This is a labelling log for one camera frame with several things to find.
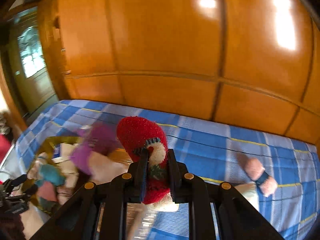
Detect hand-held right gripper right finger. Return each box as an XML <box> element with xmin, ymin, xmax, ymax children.
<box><xmin>168</xmin><ymin>149</ymin><xmax>283</xmax><ymax>240</ymax></box>

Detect door with glass window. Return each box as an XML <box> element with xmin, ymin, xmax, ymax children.
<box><xmin>6</xmin><ymin>11</ymin><xmax>58</xmax><ymax>117</ymax></box>

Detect purple cloth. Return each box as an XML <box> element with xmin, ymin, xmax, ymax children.
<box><xmin>71</xmin><ymin>124</ymin><xmax>118</xmax><ymax>176</ymax></box>

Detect red fuzzy sock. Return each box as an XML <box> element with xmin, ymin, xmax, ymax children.
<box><xmin>117</xmin><ymin>116</ymin><xmax>179</xmax><ymax>212</ymax></box>

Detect blue plaid bed sheet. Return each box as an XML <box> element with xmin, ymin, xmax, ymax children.
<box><xmin>15</xmin><ymin>99</ymin><xmax>320</xmax><ymax>240</ymax></box>

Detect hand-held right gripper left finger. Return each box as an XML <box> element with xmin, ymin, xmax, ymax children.
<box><xmin>30</xmin><ymin>150</ymin><xmax>148</xmax><ymax>240</ymax></box>

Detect wooden wardrobe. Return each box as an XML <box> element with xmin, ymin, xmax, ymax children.
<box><xmin>37</xmin><ymin>0</ymin><xmax>320</xmax><ymax>140</ymax></box>

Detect gold rimmed basket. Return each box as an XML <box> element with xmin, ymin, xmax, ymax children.
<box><xmin>27</xmin><ymin>135</ymin><xmax>84</xmax><ymax>216</ymax></box>

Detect pink fuzzy sock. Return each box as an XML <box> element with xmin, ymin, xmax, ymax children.
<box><xmin>236</xmin><ymin>152</ymin><xmax>278</xmax><ymax>197</ymax></box>

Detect red cloth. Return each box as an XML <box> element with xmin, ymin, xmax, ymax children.
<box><xmin>0</xmin><ymin>134</ymin><xmax>13</xmax><ymax>161</ymax></box>

